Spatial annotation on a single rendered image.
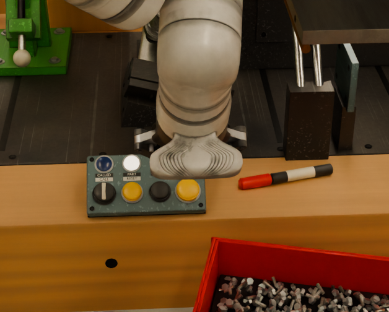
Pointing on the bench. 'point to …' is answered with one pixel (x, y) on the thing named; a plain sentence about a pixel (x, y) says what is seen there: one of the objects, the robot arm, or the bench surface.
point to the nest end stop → (141, 89)
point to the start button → (187, 190)
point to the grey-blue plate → (345, 96)
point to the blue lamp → (103, 163)
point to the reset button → (132, 191)
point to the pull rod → (21, 60)
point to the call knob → (104, 192)
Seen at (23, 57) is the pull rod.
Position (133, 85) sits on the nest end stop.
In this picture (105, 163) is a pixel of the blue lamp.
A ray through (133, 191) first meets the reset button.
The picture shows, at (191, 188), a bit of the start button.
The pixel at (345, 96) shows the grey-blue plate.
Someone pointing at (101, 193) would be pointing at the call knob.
